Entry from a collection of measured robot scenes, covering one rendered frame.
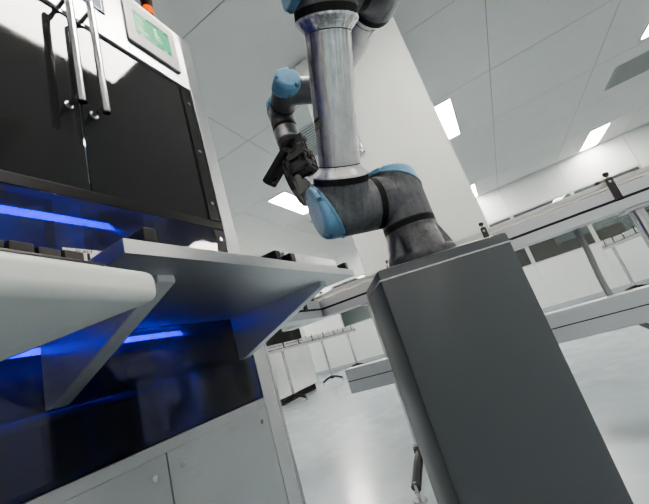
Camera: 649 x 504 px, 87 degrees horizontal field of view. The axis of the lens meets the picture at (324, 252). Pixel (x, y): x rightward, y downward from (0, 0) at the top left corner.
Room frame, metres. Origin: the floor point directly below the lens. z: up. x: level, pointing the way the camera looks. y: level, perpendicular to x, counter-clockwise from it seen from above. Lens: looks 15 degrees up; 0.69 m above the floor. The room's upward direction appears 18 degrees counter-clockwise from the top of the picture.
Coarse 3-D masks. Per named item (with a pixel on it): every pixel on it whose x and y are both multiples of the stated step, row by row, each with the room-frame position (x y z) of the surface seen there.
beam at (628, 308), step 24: (648, 288) 1.34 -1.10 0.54; (552, 312) 1.49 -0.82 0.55; (576, 312) 1.44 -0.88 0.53; (600, 312) 1.41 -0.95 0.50; (624, 312) 1.39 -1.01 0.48; (648, 312) 1.36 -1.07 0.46; (576, 336) 1.46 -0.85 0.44; (384, 360) 1.79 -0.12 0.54; (360, 384) 1.86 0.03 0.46; (384, 384) 1.80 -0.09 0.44
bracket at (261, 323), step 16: (304, 288) 0.95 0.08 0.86; (320, 288) 0.94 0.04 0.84; (272, 304) 1.00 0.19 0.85; (288, 304) 0.97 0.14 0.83; (304, 304) 0.97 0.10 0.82; (240, 320) 1.05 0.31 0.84; (256, 320) 1.03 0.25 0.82; (272, 320) 1.00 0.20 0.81; (288, 320) 1.01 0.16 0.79; (240, 336) 1.06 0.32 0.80; (256, 336) 1.03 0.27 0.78; (240, 352) 1.06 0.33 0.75
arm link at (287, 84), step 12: (276, 72) 0.76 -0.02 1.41; (288, 72) 0.77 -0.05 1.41; (276, 84) 0.77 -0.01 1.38; (288, 84) 0.77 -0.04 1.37; (300, 84) 0.79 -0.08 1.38; (276, 96) 0.80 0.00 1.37; (288, 96) 0.79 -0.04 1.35; (300, 96) 0.82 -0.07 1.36; (276, 108) 0.84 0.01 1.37; (288, 108) 0.84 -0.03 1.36
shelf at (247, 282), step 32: (96, 256) 0.39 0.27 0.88; (128, 256) 0.38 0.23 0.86; (160, 256) 0.41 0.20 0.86; (192, 256) 0.46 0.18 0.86; (224, 256) 0.52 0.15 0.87; (256, 256) 0.60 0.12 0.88; (192, 288) 0.60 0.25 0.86; (224, 288) 0.68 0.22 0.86; (256, 288) 0.77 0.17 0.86; (288, 288) 0.88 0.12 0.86; (160, 320) 0.78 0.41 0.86; (192, 320) 0.90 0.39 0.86
